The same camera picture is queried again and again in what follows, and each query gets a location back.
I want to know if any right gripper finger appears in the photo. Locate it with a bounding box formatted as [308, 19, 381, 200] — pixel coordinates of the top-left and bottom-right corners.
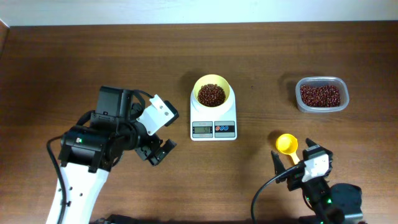
[271, 151, 286, 184]
[305, 138, 320, 151]

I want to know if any clear plastic container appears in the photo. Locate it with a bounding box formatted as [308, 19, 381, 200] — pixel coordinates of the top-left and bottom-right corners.
[295, 77, 349, 113]

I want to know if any white digital kitchen scale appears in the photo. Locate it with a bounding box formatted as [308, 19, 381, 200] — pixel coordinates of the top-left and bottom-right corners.
[190, 86, 238, 141]

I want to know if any pale yellow bowl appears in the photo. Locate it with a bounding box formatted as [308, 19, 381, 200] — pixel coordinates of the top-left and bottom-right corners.
[193, 74, 232, 108]

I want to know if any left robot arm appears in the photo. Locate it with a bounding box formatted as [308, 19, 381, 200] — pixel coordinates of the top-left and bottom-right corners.
[46, 86, 179, 223]

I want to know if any yellow measuring scoop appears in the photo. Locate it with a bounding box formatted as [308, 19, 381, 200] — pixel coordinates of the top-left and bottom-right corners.
[275, 133, 300, 165]

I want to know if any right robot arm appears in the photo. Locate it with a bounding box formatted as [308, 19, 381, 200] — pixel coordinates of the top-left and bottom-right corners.
[271, 138, 363, 224]

